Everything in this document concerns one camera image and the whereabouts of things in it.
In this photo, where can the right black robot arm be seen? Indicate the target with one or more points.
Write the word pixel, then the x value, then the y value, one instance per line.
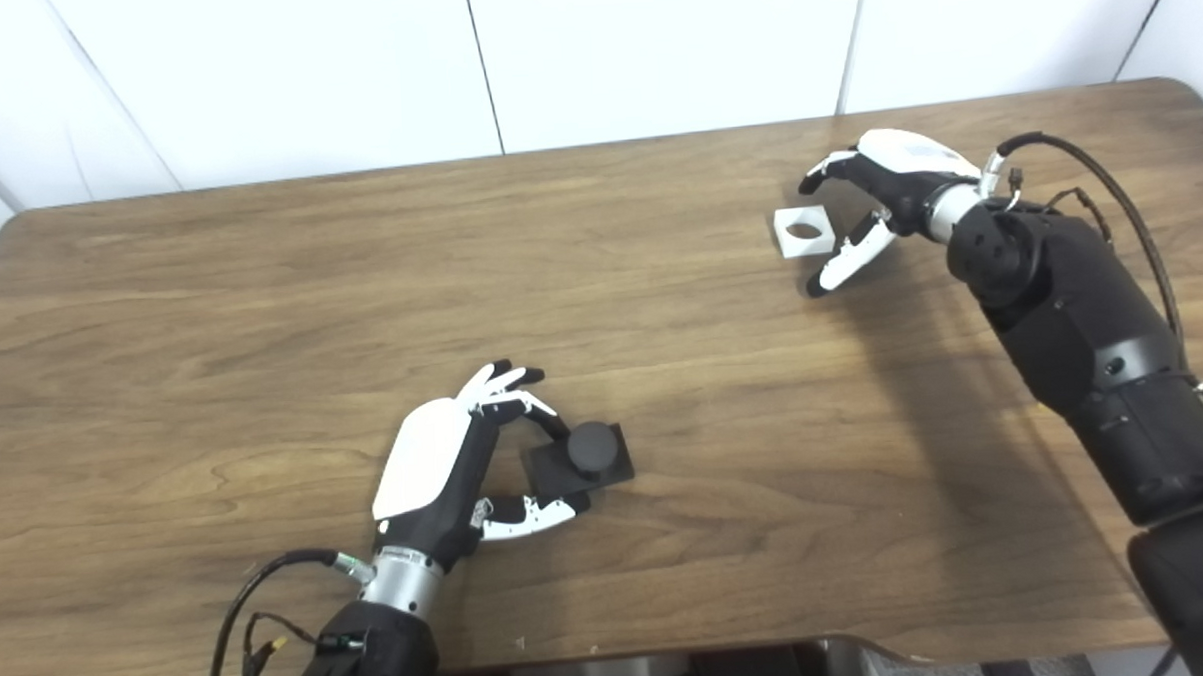
pixel 1082 331

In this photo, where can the black peg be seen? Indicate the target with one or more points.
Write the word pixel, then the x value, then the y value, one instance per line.
pixel 593 448

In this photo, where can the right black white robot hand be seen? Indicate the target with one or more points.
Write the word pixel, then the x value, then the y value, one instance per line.
pixel 911 162

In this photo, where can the white square piece with hole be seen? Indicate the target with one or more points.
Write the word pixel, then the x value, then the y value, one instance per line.
pixel 786 246

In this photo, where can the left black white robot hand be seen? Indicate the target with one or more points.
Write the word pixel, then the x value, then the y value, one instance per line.
pixel 426 459

